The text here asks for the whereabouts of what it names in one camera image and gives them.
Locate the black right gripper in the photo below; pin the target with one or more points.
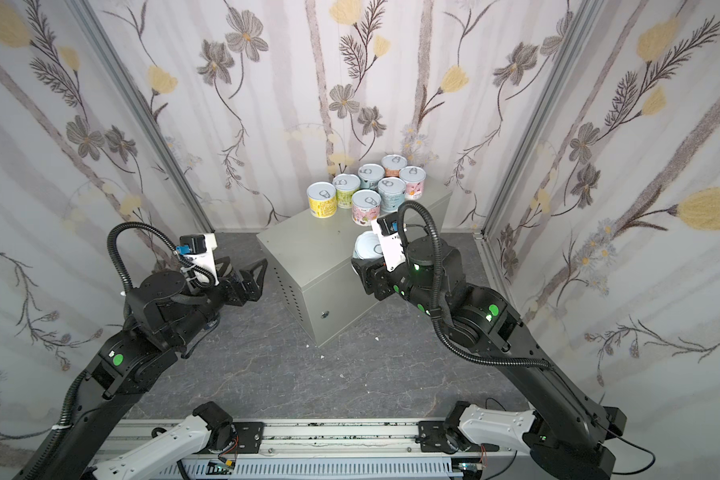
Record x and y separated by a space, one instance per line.
367 276

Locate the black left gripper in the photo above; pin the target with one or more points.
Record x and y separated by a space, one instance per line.
233 284

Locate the pink labelled white-lid can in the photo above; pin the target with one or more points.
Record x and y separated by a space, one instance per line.
366 207

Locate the light blue can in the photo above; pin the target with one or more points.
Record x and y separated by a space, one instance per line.
392 193

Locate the pink fruit labelled can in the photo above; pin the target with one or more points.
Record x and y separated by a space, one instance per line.
414 178

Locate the teal labelled white-lid can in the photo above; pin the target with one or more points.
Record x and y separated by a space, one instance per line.
370 175

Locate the green labelled can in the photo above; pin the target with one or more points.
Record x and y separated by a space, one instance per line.
346 186

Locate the orange labelled can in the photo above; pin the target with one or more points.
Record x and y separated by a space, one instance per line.
393 164

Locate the yellow labelled can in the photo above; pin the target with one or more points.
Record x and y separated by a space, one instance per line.
322 199

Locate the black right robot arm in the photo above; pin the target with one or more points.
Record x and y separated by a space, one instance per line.
564 432

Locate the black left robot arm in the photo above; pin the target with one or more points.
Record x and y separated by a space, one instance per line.
126 367

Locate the grey metal cabinet box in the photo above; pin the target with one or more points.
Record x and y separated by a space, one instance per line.
309 259

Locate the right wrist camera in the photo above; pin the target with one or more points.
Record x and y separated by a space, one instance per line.
387 228

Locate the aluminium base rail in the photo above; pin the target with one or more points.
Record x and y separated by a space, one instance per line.
157 449

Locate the white slotted cable duct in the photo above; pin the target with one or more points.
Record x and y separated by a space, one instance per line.
324 468

